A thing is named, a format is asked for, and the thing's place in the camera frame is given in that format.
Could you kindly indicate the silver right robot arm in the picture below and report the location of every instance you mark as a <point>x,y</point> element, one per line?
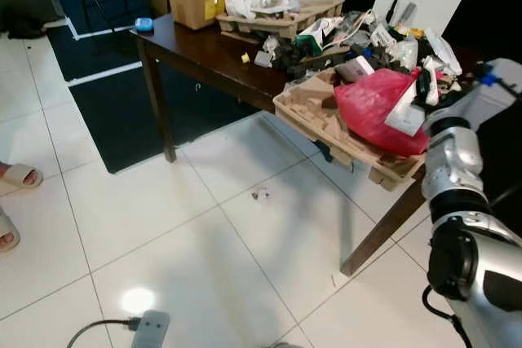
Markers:
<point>461,165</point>

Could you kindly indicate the black crumpled trash clump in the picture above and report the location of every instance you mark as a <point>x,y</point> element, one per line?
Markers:
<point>294,55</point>

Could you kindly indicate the small trash scrap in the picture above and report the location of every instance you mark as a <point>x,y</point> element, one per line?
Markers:
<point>261,195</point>

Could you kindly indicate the white paper carton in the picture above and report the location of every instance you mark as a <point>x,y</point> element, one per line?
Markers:
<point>405,112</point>

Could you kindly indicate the red plastic bag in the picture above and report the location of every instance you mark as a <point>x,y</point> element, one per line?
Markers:
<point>371,112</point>

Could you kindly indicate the pink and white small box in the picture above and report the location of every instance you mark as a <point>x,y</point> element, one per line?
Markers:
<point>356,68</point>

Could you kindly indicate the large brown pulp tray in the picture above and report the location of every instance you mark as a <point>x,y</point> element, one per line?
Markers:
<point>314,116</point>

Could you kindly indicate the green and white packet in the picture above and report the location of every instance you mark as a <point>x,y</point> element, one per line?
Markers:
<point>318,34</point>

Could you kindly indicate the small brown pulp tray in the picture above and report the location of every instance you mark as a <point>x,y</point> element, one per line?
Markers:
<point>298,18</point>

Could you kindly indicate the small yellow piece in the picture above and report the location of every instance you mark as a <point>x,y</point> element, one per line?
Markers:
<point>245,58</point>

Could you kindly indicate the dark wooden table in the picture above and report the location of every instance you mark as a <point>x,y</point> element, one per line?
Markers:
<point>204,59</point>

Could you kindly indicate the small blue round object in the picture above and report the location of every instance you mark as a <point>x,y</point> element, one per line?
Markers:
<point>143,25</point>

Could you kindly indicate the black floor mat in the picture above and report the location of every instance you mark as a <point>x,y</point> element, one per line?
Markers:
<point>122,112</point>

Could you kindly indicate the person's foot in beige sandal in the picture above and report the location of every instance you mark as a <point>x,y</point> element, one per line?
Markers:
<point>6,234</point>
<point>18,175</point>

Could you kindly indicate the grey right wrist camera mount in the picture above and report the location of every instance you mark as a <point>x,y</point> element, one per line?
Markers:
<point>489,91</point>

